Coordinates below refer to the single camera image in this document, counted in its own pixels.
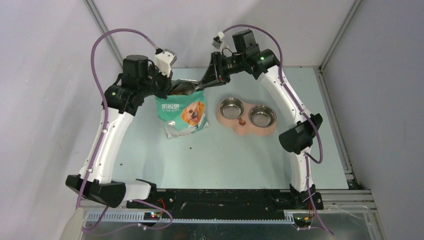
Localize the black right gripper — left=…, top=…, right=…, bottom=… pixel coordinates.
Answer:
left=199, top=51, right=247, bottom=88

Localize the metal food scoop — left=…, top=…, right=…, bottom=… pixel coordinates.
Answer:
left=167, top=81, right=204, bottom=96

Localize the green pet food bag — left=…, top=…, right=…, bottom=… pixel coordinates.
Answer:
left=155, top=79, right=210, bottom=139

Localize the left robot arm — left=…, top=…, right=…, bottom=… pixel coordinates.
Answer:
left=65, top=50, right=177, bottom=208

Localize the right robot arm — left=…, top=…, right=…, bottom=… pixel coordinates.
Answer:
left=195, top=29, right=323, bottom=209

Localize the steel bowl left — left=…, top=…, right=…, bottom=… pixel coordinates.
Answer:
left=219, top=97, right=245, bottom=120

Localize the steel bowl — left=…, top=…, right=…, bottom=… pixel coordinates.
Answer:
left=219, top=97, right=245, bottom=120
left=248, top=105, right=277, bottom=128

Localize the pink double bowl stand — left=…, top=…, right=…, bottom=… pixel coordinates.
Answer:
left=215, top=98, right=278, bottom=136

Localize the steel bowl right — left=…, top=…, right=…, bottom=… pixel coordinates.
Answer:
left=248, top=105, right=277, bottom=128

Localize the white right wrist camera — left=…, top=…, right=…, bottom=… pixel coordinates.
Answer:
left=212, top=31, right=233, bottom=54

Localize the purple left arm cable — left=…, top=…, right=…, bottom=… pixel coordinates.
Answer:
left=75, top=28, right=173, bottom=233

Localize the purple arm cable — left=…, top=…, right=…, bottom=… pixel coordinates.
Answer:
left=75, top=28, right=173, bottom=233
left=221, top=24, right=334, bottom=237

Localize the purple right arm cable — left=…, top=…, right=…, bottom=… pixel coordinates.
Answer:
left=221, top=24, right=334, bottom=237

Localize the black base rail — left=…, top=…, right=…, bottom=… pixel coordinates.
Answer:
left=146, top=188, right=324, bottom=221

